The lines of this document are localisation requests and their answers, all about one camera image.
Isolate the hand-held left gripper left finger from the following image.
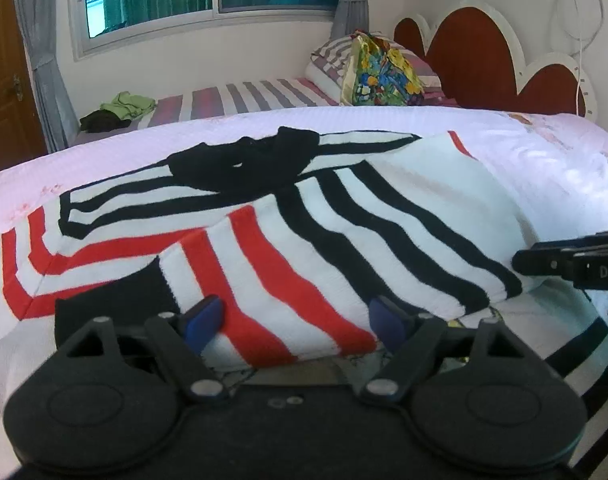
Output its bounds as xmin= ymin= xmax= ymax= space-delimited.
xmin=59 ymin=294 xmax=229 ymax=402

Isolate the pink floral blanket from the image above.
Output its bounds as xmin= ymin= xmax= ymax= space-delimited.
xmin=0 ymin=105 xmax=608 ymax=341

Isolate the striped bed sheet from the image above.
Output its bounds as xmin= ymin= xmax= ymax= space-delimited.
xmin=76 ymin=77 xmax=459 ymax=148

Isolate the colourful printed bag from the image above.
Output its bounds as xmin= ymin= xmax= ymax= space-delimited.
xmin=339 ymin=32 xmax=425 ymax=107

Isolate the striped pillow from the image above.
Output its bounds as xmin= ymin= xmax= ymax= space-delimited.
xmin=306 ymin=35 xmax=442 ymax=95

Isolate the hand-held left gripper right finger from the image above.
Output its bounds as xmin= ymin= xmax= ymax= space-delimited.
xmin=360 ymin=295 xmax=534 ymax=404

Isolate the dark cloth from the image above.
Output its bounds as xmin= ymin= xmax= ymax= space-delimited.
xmin=80 ymin=111 xmax=133 ymax=134

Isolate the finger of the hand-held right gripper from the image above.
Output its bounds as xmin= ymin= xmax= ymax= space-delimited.
xmin=531 ymin=229 xmax=608 ymax=252
xmin=512 ymin=241 xmax=577 ymax=278

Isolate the white cable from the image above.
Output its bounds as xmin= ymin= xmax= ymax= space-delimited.
xmin=554 ymin=0 xmax=605 ymax=117

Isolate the striped knit sweater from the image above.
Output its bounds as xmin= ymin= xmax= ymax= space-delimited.
xmin=0 ymin=126 xmax=608 ymax=461

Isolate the red scalloped headboard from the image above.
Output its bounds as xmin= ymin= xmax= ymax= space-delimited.
xmin=394 ymin=0 xmax=599 ymax=122

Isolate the brown wooden door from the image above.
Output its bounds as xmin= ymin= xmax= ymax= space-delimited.
xmin=0 ymin=0 xmax=48 ymax=179

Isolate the grey curtain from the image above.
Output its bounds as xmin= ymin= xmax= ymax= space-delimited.
xmin=329 ymin=0 xmax=373 ymax=42
xmin=14 ymin=0 xmax=81 ymax=154

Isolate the green cloth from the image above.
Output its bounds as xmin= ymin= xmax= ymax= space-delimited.
xmin=100 ymin=91 xmax=157 ymax=122

